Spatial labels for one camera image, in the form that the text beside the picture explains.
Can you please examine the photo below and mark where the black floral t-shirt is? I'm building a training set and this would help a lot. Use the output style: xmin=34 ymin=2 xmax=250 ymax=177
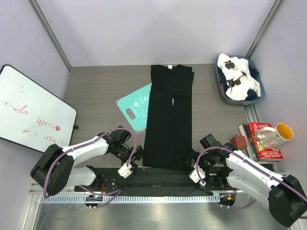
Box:
xmin=143 ymin=65 xmax=194 ymax=170

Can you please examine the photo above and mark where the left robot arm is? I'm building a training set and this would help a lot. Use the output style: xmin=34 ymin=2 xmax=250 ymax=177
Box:
xmin=30 ymin=126 xmax=144 ymax=198

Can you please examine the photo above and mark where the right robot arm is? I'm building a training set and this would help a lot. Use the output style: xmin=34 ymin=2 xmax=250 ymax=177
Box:
xmin=186 ymin=134 xmax=307 ymax=227

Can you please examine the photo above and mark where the dark blue book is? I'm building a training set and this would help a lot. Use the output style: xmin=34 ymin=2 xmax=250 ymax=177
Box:
xmin=238 ymin=124 xmax=258 ymax=162

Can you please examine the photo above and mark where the teal folding board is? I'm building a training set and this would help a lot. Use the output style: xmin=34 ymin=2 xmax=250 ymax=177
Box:
xmin=116 ymin=83 xmax=152 ymax=132

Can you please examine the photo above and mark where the red book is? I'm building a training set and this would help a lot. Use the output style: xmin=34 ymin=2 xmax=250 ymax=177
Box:
xmin=248 ymin=122 xmax=283 ymax=161

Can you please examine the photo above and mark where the floral mug yellow inside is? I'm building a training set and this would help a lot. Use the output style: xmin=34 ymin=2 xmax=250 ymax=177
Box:
xmin=255 ymin=123 xmax=294 ymax=149

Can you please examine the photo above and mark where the blue laundry basket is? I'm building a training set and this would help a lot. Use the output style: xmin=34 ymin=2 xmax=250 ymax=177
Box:
xmin=215 ymin=55 xmax=265 ymax=105

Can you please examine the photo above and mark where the white t-shirt in basket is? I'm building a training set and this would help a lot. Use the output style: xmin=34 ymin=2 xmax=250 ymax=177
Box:
xmin=217 ymin=53 xmax=261 ymax=101

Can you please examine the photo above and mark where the whiteboard with red writing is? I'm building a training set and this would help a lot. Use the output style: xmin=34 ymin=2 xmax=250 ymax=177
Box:
xmin=0 ymin=65 xmax=77 ymax=152

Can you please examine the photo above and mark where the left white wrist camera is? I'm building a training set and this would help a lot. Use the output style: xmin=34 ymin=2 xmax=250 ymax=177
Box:
xmin=118 ymin=163 xmax=133 ymax=179

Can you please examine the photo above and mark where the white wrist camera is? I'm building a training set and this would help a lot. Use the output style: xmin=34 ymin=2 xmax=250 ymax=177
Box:
xmin=189 ymin=167 xmax=206 ymax=187
xmin=118 ymin=163 xmax=133 ymax=179

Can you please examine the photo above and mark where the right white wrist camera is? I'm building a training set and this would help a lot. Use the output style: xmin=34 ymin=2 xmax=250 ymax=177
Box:
xmin=189 ymin=167 xmax=206 ymax=187

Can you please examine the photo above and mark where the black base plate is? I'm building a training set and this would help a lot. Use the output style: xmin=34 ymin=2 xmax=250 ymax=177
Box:
xmin=86 ymin=167 xmax=238 ymax=197

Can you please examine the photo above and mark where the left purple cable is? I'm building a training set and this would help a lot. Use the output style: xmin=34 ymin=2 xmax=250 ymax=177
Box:
xmin=42 ymin=128 xmax=139 ymax=208

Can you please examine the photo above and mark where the purple cable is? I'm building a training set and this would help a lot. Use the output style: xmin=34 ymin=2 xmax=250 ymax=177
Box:
xmin=194 ymin=146 xmax=307 ymax=211
xmin=42 ymin=128 xmax=139 ymax=208

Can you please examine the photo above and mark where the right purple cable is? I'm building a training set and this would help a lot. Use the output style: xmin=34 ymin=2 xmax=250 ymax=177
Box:
xmin=194 ymin=146 xmax=307 ymax=211

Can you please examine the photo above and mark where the aluminium rail frame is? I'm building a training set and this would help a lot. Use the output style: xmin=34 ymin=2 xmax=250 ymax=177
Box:
xmin=23 ymin=172 xmax=305 ymax=230

